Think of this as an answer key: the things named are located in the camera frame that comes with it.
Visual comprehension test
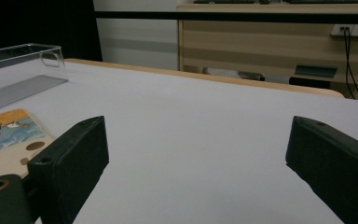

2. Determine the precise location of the light wooden desk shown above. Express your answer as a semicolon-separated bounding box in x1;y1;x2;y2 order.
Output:
176;2;358;101

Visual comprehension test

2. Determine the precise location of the black horizontal frame bar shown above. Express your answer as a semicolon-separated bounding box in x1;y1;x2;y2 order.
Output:
94;10;358;25

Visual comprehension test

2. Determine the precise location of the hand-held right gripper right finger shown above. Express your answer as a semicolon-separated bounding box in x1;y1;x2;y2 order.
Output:
284;116;358;224

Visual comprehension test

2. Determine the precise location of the black power cable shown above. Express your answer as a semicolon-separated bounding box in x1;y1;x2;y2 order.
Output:
341;27;358;101

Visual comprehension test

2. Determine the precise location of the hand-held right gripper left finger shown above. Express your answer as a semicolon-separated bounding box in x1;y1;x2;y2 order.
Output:
27;116;110;224

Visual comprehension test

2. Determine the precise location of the white cabinet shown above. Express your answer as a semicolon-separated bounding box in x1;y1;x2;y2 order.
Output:
92;0;180;72

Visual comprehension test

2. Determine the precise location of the dark green box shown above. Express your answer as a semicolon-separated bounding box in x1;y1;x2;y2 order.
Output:
294;63;338;78

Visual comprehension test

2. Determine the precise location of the beige phone case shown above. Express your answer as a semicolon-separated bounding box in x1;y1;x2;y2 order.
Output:
0;107;56;183

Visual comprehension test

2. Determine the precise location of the black curtain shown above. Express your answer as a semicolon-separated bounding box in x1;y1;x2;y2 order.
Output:
0;0;103;63

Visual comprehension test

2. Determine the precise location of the clear plastic container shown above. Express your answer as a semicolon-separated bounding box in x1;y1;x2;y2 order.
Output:
0;43;70;117

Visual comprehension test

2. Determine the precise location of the dark keyboard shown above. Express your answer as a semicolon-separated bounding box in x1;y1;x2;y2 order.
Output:
193;0;256;5

